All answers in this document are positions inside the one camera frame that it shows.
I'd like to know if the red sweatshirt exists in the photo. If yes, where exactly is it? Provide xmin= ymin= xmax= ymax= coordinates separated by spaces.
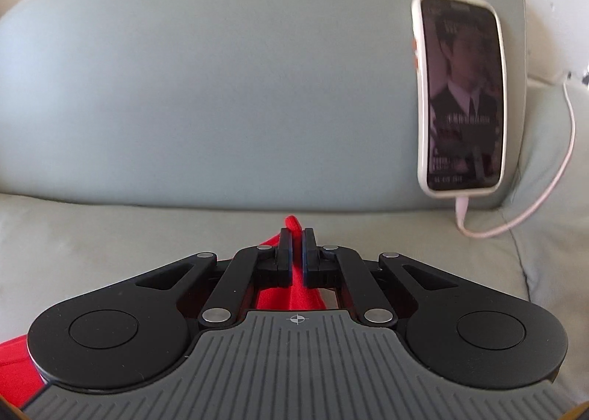
xmin=1 ymin=216 xmax=327 ymax=409

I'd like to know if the grey sofa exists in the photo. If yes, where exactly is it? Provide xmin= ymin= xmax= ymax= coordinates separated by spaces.
xmin=1 ymin=0 xmax=588 ymax=402

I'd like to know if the smartphone in white case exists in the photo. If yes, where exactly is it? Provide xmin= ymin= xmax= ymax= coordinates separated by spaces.
xmin=411 ymin=0 xmax=507 ymax=199

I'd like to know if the white charging cable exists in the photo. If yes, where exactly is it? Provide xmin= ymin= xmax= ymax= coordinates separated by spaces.
xmin=454 ymin=81 xmax=577 ymax=239

